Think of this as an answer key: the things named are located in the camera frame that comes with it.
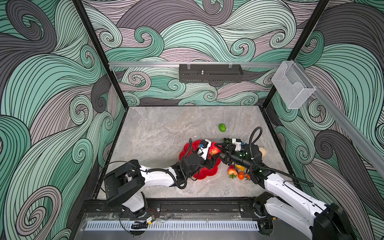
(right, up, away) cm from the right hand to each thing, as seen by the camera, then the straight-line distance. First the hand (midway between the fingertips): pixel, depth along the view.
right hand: (214, 149), depth 74 cm
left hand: (+1, -1, +2) cm, 2 cm away
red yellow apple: (+13, -17, +15) cm, 26 cm away
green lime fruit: (+11, +9, +29) cm, 33 cm away
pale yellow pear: (+33, -5, +15) cm, 36 cm away
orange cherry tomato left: (+16, -16, +7) cm, 24 cm away
